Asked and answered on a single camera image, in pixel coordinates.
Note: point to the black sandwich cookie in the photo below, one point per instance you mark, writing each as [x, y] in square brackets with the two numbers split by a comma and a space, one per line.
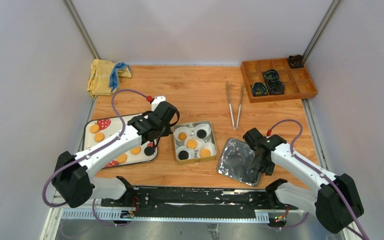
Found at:
[201, 133]
[183, 155]
[149, 151]

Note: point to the round dotted biscuit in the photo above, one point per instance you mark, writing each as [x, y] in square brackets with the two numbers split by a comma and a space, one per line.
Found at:
[95, 128]
[192, 144]
[99, 137]
[205, 152]

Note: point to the wooden compartment box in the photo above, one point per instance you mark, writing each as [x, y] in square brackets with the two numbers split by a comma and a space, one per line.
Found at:
[298, 82]

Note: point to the swirl butter cookie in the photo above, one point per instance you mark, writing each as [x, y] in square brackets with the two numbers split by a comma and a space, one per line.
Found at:
[182, 136]

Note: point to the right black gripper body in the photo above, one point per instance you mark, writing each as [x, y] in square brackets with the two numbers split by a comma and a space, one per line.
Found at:
[264, 165]

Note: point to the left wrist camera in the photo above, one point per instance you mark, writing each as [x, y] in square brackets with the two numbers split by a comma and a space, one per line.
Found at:
[156, 101]

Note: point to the blue cloth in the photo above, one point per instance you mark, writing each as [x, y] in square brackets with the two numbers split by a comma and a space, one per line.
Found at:
[113, 77]

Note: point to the yellow cloth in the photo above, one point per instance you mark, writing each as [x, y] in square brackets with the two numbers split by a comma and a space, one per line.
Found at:
[100, 70]

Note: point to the white strawberry tray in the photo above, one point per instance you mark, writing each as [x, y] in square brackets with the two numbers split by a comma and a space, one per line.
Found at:
[121, 147]

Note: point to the gold cookie tin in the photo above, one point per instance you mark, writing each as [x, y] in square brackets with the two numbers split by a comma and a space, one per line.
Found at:
[195, 160]

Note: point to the silver tin lid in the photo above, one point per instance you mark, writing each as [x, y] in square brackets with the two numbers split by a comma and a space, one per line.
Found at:
[236, 163]

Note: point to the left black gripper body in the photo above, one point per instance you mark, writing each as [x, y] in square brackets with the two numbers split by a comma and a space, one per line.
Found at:
[165, 131]

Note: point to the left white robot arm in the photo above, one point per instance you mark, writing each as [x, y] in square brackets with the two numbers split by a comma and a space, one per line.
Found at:
[74, 177]

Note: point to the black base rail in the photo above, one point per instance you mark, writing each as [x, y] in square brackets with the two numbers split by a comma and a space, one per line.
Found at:
[203, 205]

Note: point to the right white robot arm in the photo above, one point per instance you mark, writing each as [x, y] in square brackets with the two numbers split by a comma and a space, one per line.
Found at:
[333, 199]

